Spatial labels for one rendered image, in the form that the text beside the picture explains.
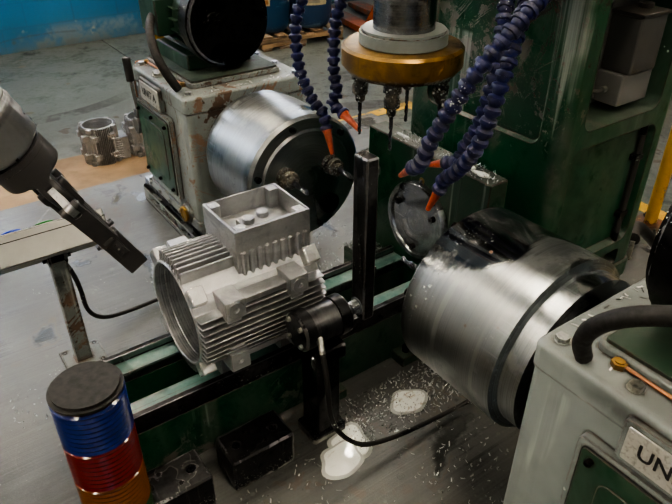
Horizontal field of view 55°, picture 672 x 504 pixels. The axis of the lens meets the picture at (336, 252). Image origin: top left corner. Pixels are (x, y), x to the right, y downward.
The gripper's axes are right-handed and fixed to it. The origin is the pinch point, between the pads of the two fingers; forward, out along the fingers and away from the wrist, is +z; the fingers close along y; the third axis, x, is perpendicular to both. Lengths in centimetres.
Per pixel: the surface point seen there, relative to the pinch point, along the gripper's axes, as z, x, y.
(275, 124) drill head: 13.3, -32.7, 17.0
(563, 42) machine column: 11, -65, -20
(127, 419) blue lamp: -12.6, 6.4, -38.1
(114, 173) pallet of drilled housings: 113, -4, 228
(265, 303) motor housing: 12.4, -8.9, -14.7
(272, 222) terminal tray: 5.7, -17.3, -11.0
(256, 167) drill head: 16.0, -24.9, 15.1
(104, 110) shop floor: 144, -28, 361
